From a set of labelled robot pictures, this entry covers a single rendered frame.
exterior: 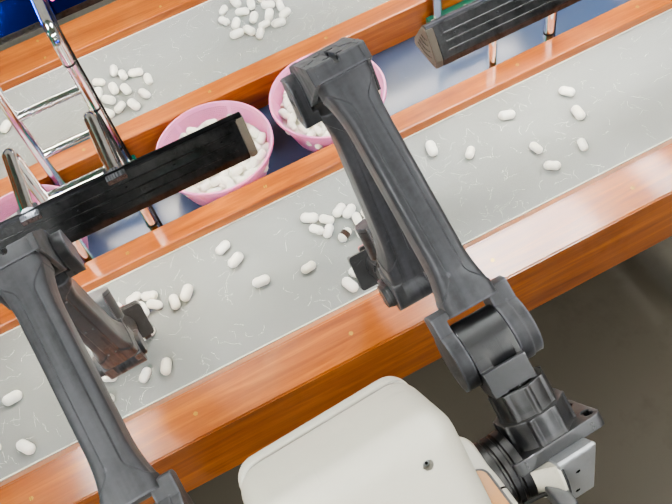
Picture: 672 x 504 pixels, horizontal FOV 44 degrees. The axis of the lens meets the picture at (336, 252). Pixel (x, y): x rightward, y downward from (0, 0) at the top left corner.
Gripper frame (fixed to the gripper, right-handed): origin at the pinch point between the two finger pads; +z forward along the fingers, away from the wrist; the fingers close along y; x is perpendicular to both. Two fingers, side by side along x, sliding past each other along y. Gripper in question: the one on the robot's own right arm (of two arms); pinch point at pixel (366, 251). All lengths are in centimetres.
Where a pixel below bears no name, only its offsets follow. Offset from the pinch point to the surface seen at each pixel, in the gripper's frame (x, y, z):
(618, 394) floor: 79, -53, 39
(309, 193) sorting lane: -8.0, 1.1, 28.2
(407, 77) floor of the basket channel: -18, -35, 50
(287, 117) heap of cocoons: -22, -4, 45
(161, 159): -30.7, 25.4, -1.1
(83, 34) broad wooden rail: -58, 29, 84
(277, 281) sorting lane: 2.3, 16.0, 15.9
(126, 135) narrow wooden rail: -33, 30, 54
